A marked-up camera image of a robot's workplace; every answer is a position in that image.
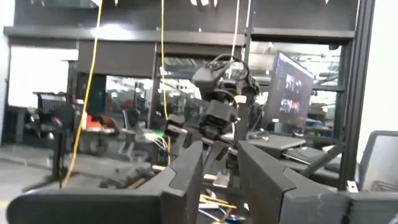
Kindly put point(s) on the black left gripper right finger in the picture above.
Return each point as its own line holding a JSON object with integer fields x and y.
{"x": 280, "y": 205}

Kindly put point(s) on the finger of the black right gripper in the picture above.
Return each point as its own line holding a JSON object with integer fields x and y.
{"x": 191, "y": 137}
{"x": 214, "y": 154}

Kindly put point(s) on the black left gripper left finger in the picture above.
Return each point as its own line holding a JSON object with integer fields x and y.
{"x": 130, "y": 207}

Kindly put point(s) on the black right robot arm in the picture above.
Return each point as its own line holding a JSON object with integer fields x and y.
{"x": 217, "y": 77}

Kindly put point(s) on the gold metal chopstick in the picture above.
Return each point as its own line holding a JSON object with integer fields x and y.
{"x": 222, "y": 205}
{"x": 211, "y": 199}

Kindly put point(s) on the iridescent rainbow metal spoon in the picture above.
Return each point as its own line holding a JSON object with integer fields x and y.
{"x": 234, "y": 218}

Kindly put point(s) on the black laptop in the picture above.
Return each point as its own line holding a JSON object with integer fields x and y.
{"x": 306, "y": 155}

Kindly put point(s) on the black desk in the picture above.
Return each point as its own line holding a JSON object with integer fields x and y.
{"x": 276, "y": 143}

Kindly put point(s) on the computer monitor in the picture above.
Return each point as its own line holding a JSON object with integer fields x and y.
{"x": 290, "y": 90}

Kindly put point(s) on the grey office chair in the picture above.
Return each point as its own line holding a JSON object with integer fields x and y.
{"x": 377, "y": 161}

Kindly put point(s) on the silver arm base bracket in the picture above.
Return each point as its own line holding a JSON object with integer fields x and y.
{"x": 222, "y": 179}

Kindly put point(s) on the black aluminium frame post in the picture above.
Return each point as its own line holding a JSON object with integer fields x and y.
{"x": 357, "y": 93}

